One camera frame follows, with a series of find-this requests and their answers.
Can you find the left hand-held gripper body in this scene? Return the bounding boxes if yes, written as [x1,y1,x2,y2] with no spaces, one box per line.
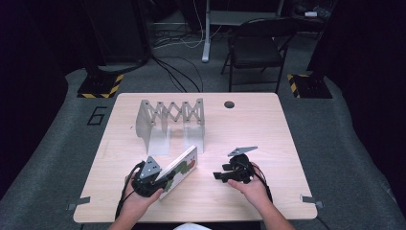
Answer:
[130,155,169,198]

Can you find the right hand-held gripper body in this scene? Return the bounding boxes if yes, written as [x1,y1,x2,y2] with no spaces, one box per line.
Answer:
[222,146,259,185]

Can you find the white picture book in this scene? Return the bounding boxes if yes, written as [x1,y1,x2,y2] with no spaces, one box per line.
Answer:
[157,145,199,200]

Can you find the white expandable book rack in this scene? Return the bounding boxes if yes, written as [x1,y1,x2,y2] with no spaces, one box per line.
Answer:
[135,98,206,157]

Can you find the person's left hand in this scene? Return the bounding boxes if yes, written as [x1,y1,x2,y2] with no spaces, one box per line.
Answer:
[123,172,165,213]

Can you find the person's right hand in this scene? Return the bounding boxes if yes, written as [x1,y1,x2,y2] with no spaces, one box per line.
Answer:
[227,162,273,209]

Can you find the person's white clothing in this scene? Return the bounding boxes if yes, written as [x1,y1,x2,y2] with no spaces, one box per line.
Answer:
[173,222,212,230]

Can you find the grey tape strip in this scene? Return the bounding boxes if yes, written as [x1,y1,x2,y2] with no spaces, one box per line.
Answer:
[300,194,324,209]
[66,195,91,211]

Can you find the black yellow striped stand base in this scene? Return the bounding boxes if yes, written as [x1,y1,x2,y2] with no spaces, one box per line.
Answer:
[77,73,124,100]
[286,73,333,100]

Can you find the black folding chair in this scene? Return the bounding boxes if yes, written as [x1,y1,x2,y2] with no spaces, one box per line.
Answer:
[220,17,300,94]

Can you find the white desk leg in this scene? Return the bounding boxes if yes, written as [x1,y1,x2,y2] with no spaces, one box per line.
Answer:
[201,0,213,63]

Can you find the grey desk top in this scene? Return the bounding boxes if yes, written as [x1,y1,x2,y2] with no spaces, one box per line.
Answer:
[210,10,282,27]

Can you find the black cabinet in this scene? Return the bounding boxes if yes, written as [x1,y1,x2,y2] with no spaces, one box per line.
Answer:
[83,0,151,66]

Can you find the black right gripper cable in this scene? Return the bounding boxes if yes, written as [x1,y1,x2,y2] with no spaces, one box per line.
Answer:
[253,164,274,204]

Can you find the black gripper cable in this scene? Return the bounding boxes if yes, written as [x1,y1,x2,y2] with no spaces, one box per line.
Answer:
[114,161,147,221]
[253,164,274,204]

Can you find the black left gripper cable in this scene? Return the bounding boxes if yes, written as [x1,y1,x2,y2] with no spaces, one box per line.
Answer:
[114,161,147,221]

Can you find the black floor cables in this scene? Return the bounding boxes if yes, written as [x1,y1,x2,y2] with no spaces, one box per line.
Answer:
[151,56,205,94]

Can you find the white floor cables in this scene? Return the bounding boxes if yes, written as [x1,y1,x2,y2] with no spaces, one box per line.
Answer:
[152,0,224,50]

